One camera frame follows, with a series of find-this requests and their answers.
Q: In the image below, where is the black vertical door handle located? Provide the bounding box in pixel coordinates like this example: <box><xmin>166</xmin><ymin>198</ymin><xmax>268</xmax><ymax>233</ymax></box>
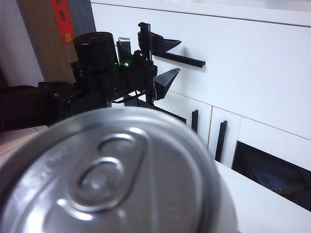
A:
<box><xmin>214</xmin><ymin>120</ymin><xmax>228</xmax><ymax>163</ymax></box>
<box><xmin>191</xmin><ymin>109</ymin><xmax>199</xmax><ymax>133</ymax></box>

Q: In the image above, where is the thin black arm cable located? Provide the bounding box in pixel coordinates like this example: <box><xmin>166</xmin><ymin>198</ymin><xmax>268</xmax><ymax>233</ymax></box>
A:
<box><xmin>111</xmin><ymin>89</ymin><xmax>148</xmax><ymax>105</ymax></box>

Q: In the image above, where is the silver beer can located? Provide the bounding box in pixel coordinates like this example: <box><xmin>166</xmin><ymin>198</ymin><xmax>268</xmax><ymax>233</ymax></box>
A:
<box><xmin>0</xmin><ymin>106</ymin><xmax>241</xmax><ymax>233</ymax></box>

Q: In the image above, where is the white sideboard cabinet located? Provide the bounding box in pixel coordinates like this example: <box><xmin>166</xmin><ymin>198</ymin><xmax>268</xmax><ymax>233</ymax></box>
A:
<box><xmin>89</xmin><ymin>0</ymin><xmax>311</xmax><ymax>212</ymax></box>

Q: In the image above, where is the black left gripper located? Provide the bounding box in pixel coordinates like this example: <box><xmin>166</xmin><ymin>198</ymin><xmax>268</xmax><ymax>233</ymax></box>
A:
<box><xmin>116</xmin><ymin>21</ymin><xmax>182</xmax><ymax>106</ymax></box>

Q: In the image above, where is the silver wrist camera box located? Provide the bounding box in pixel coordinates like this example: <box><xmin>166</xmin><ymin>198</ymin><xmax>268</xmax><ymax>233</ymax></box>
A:
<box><xmin>117</xmin><ymin>37</ymin><xmax>133</xmax><ymax>57</ymax></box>

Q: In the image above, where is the white drawer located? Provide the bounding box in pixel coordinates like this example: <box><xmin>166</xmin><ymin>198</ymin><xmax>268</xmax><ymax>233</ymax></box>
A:
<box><xmin>91</xmin><ymin>3</ymin><xmax>311</xmax><ymax>141</ymax></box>

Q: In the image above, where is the red paper sticker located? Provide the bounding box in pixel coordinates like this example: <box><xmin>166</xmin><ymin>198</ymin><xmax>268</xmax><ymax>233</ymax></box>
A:
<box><xmin>50</xmin><ymin>0</ymin><xmax>75</xmax><ymax>47</ymax></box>

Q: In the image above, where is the black bar drawer handle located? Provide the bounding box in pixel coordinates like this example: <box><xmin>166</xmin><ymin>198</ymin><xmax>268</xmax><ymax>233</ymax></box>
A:
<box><xmin>153</xmin><ymin>53</ymin><xmax>207</xmax><ymax>69</ymax></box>

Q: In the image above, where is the dark grey side panel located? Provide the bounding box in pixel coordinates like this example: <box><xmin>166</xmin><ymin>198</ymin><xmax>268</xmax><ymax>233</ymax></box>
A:
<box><xmin>72</xmin><ymin>0</ymin><xmax>98</xmax><ymax>41</ymax></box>

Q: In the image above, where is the brown wooden door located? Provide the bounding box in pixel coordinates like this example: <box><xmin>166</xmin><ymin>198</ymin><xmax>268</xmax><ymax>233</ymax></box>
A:
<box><xmin>18</xmin><ymin>0</ymin><xmax>81</xmax><ymax>83</ymax></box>

